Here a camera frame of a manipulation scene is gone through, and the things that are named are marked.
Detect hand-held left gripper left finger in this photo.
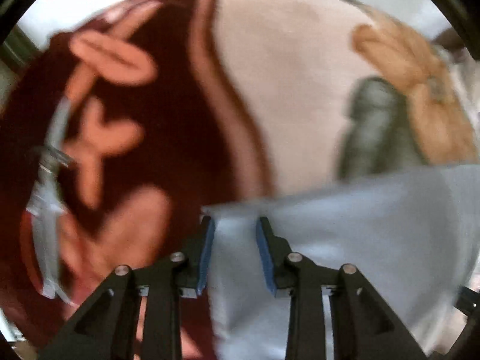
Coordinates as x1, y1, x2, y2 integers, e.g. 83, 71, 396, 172
40, 214, 217, 360

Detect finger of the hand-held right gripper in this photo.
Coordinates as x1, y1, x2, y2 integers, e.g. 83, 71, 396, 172
455, 286, 479, 314

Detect red floral blanket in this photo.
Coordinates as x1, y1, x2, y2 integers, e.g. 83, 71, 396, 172
0, 0, 480, 360

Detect grey pants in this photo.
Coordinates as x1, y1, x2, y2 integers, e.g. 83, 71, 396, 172
202, 163, 480, 360

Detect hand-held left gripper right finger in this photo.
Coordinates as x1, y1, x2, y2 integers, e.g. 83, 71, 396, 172
255, 217, 427, 360

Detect clear plastic hanger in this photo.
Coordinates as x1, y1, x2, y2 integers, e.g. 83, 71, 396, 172
24, 95, 77, 306

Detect grey-green metal frame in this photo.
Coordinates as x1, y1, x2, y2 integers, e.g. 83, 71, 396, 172
0, 26, 40, 70

